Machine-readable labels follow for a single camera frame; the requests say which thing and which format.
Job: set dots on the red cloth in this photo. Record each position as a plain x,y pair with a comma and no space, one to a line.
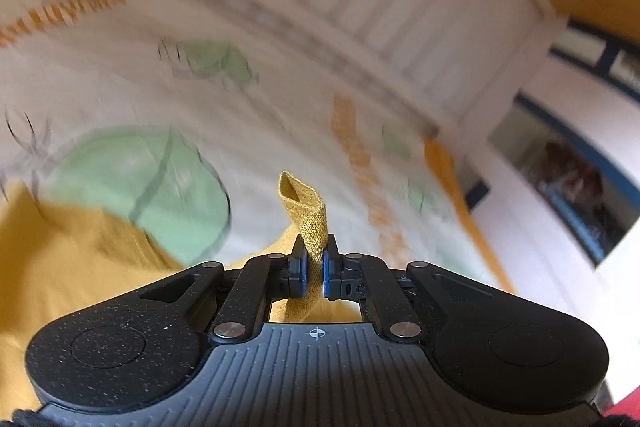
625,414

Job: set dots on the yellow knit garment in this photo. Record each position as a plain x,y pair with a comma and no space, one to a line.
75,257

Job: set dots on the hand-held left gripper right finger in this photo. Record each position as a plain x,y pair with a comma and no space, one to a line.
327,273

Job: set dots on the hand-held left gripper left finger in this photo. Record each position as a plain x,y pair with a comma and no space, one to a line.
300,273

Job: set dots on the blue framed window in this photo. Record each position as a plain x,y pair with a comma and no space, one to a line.
575,187

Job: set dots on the printed white bed cover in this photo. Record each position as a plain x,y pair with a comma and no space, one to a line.
280,107

